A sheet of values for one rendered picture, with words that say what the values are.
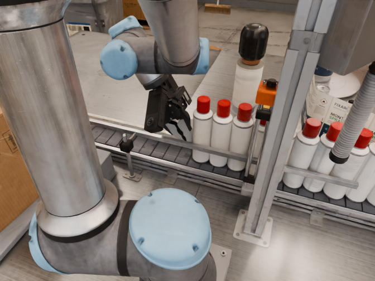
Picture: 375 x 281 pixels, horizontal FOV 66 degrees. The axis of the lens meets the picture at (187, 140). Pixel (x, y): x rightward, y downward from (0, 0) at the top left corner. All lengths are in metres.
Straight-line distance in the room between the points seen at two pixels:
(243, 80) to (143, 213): 0.62
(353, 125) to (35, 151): 0.49
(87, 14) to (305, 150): 2.37
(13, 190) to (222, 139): 0.53
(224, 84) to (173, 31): 0.79
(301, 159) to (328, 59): 0.34
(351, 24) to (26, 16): 0.35
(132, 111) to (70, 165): 0.79
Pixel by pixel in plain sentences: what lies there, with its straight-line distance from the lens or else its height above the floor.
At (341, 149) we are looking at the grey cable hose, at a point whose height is 1.11.
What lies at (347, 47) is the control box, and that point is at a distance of 0.43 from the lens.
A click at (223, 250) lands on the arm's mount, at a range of 0.65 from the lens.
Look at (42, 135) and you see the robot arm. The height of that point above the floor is 1.28.
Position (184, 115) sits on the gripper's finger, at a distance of 0.75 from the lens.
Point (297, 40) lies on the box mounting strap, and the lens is 0.44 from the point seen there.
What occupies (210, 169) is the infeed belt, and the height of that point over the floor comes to 0.88.
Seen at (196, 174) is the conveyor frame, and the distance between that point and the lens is 0.82.
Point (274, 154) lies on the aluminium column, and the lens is 0.56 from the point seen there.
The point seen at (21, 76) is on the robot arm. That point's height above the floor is 1.35.
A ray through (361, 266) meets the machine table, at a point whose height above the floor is 0.83.
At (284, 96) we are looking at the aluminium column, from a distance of 0.48.
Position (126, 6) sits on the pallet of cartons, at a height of 0.28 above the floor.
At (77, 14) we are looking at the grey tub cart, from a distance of 2.83.
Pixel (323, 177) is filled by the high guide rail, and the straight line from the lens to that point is 0.76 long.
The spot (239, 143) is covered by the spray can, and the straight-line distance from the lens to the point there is 0.74.
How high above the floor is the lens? 1.48
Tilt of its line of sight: 41 degrees down
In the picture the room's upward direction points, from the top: straight up
